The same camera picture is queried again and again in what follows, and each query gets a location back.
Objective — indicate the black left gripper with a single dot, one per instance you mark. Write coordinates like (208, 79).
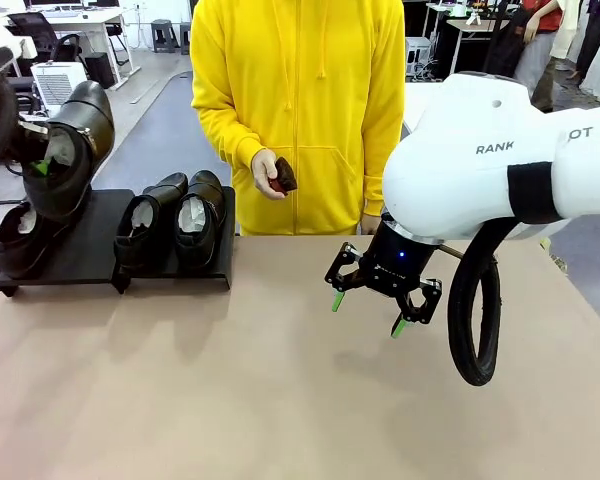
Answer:
(20, 142)

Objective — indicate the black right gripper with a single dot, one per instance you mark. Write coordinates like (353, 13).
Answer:
(395, 265)

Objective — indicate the dark wooden shoe brush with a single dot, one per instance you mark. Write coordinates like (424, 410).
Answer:
(285, 177)

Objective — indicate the bystander in red top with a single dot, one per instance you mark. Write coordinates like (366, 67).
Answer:
(545, 75)

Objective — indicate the yellow-sleeved right forearm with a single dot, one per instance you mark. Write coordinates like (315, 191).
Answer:
(225, 135)

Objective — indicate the person's left hand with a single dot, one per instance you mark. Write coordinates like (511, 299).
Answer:
(369, 225)

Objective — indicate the black computer tower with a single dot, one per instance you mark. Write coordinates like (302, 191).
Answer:
(100, 67)

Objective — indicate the grey plastic stool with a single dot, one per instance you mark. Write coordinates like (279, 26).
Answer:
(162, 37)
(184, 42)

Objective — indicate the yellow-sleeved left forearm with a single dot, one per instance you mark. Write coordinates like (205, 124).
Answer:
(372, 195)

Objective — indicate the black metal shoe stand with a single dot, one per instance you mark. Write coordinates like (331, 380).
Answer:
(180, 281)
(90, 235)

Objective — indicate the black leather dress shoe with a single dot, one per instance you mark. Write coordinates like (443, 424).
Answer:
(200, 245)
(135, 250)
(75, 185)
(15, 255)

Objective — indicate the white computer case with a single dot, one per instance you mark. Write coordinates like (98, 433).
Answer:
(417, 55)

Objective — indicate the black mesh office chair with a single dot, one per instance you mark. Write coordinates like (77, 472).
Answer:
(35, 32)

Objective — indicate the person in yellow hoodie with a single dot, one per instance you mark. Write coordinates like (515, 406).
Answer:
(300, 100)

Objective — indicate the white air purifier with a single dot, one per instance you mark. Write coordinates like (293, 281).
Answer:
(50, 85)

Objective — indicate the person's right hand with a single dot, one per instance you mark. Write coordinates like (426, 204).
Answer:
(262, 165)

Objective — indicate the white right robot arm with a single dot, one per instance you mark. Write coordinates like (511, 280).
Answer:
(455, 175)

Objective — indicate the wooden top desk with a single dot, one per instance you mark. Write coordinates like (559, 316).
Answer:
(480, 25)

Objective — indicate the white office desk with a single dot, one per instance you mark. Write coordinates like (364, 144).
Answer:
(80, 17)

